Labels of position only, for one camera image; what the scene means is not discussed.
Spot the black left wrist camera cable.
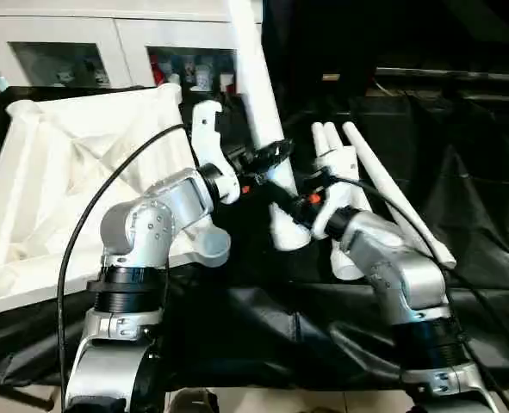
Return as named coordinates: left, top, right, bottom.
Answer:
left=55, top=122, right=195, bottom=413

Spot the black metal rod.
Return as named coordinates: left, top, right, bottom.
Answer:
left=374, top=65, right=509, bottom=89

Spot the white plastic table top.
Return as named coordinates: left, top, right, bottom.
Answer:
left=0, top=83, right=232, bottom=328

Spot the white plastic table leg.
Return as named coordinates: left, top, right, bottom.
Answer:
left=311, top=121, right=358, bottom=281
left=342, top=121, right=456, bottom=268
left=322, top=121, right=374, bottom=259
left=227, top=0, right=312, bottom=252

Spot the white blue carton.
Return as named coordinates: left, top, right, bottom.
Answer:
left=195, top=66, right=212, bottom=91

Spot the white glass-door cabinet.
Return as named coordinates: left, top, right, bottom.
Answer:
left=0, top=0, right=264, bottom=98

